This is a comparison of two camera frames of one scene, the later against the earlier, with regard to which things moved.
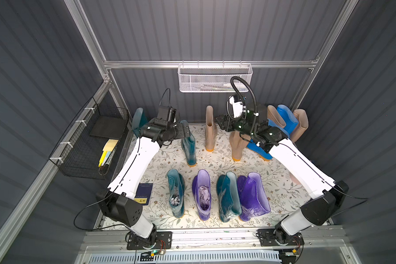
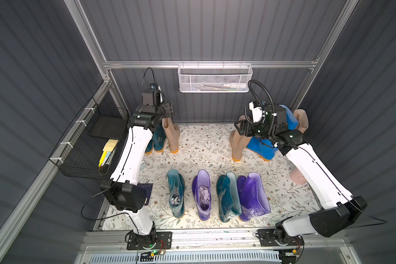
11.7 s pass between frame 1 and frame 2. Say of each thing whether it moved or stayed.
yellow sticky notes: stayed
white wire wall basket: stayed
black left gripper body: moved
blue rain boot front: stayed
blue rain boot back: stayed
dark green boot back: moved
